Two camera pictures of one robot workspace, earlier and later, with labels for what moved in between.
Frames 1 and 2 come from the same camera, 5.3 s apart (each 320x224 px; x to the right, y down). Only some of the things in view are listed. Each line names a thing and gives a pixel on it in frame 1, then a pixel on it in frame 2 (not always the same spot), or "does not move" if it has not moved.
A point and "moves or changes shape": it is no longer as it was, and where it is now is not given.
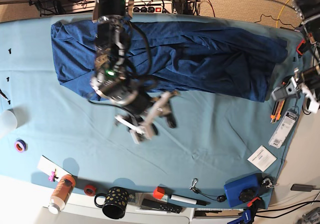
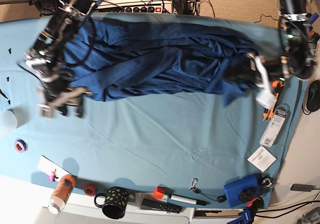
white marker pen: [188, 200] does not move
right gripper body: [289, 89] → [243, 68]
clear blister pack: [284, 128] → [272, 128]
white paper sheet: [48, 166] does not move
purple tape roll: [20, 146] does not move
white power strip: [152, 3] does not move
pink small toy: [53, 176] does not move
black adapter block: [302, 187] does not move
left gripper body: [162, 107] → [70, 97]
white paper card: [262, 158] does not move
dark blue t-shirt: [183, 58] moves or changes shape
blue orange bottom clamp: [248, 213] does not move
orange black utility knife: [277, 106] → [276, 86]
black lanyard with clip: [220, 198] does not move
